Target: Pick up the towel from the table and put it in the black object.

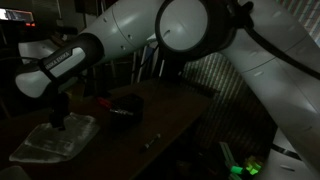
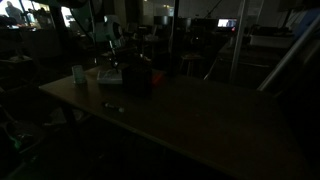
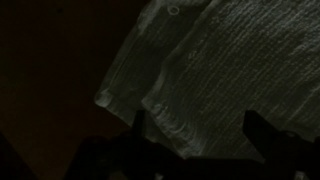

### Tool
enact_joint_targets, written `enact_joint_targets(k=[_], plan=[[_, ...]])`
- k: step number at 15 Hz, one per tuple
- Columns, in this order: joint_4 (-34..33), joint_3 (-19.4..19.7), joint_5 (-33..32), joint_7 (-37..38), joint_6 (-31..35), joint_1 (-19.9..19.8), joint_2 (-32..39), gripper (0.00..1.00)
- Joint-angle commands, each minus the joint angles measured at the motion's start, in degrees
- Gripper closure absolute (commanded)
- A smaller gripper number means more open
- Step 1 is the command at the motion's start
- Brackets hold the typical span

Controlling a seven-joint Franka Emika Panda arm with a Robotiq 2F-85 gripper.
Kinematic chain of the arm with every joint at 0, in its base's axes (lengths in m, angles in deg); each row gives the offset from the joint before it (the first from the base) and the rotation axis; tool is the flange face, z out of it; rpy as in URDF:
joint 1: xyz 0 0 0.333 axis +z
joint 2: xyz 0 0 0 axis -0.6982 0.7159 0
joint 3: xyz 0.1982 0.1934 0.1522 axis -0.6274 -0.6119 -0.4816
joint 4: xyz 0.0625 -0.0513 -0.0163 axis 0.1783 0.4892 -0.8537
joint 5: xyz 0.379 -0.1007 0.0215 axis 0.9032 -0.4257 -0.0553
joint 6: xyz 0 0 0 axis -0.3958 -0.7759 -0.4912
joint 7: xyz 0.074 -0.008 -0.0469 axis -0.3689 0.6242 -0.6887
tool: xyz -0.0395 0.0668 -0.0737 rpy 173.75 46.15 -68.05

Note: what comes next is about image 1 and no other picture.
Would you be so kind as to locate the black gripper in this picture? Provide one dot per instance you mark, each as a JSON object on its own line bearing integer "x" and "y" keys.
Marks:
{"x": 60, "y": 111}

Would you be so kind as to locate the red flat object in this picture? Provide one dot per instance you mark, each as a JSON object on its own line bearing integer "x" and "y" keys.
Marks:
{"x": 104, "y": 102}

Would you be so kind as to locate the glowing green objects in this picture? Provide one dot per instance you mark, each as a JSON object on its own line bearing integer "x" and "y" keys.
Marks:
{"x": 248, "y": 167}

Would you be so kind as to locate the white towel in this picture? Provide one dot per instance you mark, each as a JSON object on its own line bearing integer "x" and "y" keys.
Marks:
{"x": 56, "y": 140}

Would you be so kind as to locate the black box container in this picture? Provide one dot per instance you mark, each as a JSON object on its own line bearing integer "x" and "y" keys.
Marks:
{"x": 126, "y": 111}

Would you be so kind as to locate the lit computer monitor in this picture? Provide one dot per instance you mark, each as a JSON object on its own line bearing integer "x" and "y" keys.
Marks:
{"x": 15, "y": 16}

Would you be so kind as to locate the black and white marker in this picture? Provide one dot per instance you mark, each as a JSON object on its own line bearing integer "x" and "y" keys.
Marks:
{"x": 152, "y": 141}

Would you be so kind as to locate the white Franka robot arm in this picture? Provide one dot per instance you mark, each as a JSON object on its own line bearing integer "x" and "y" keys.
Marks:
{"x": 213, "y": 43}

